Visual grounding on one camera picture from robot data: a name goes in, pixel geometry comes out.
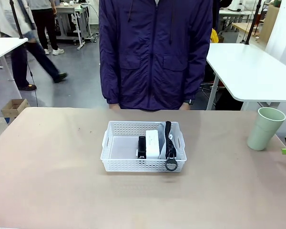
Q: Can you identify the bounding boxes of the grey pouch black zipper ring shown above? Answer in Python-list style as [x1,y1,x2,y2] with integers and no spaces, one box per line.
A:
[158,121,182,172]

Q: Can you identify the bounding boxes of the white digital alarm clock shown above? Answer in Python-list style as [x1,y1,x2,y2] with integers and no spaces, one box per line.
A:
[145,130,161,159]

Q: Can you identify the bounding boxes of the black stapler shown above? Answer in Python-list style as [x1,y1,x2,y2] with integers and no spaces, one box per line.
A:
[136,135,147,159]

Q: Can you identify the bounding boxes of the person's left forearm purple sleeve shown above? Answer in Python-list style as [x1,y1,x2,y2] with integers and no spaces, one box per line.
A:
[181,59,208,105]

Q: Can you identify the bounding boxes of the person's right forearm purple sleeve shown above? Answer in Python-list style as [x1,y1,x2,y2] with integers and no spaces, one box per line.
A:
[99,59,122,105]

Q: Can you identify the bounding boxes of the white perforated plastic basket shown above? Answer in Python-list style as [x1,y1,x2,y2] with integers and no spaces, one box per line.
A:
[100,120,188,173]

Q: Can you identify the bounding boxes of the pale green plastic cup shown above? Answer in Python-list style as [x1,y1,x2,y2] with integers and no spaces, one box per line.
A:
[247,107,286,151]

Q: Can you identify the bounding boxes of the large white angled desk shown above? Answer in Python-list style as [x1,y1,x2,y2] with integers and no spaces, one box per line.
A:
[206,42,286,112]

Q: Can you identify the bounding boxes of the tall brown cardboard box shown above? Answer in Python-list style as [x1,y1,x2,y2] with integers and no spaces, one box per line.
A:
[261,4,281,45]

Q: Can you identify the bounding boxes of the black stand pole with base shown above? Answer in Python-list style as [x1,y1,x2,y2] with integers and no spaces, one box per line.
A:
[244,0,262,46]

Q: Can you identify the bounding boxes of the wooden top table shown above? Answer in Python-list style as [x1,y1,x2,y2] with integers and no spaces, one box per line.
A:
[232,22,263,38]

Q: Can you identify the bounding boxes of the yellow object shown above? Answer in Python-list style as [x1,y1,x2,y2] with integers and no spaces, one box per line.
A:
[210,28,219,43]

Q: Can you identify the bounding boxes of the person in purple jacket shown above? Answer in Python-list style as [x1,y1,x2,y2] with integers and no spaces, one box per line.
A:
[99,0,214,112]

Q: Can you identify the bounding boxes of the grey metal workbench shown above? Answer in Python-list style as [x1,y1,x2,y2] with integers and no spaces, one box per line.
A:
[54,2,93,51]

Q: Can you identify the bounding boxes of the standing person white sneakers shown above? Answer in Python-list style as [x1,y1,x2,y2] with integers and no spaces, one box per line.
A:
[28,0,65,56]

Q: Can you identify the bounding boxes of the small open cardboard box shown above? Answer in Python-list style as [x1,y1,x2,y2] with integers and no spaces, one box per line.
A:
[0,98,31,125]

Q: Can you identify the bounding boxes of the walking person in dark trousers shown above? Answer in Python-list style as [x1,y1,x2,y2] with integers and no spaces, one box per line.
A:
[0,0,69,91]

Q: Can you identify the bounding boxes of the black tripod pole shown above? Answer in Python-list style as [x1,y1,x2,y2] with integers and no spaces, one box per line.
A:
[9,0,24,40]

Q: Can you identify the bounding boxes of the white desk with rounded corner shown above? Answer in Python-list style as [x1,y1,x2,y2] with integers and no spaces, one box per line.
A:
[0,37,29,101]

